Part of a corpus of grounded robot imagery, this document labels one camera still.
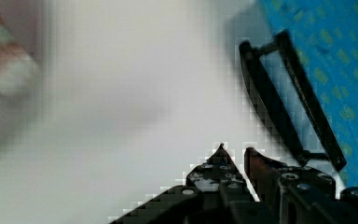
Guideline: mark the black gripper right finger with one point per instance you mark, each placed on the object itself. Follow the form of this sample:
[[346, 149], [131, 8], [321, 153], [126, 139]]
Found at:
[[271, 180]]

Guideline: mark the black toaster oven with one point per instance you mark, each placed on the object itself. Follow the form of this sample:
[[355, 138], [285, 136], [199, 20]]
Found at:
[[299, 61]]

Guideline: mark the red ketchup bottle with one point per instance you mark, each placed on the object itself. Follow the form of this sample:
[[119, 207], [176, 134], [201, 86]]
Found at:
[[18, 70]]

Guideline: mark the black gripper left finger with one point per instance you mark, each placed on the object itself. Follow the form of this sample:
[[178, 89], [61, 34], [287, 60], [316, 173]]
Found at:
[[220, 183]]

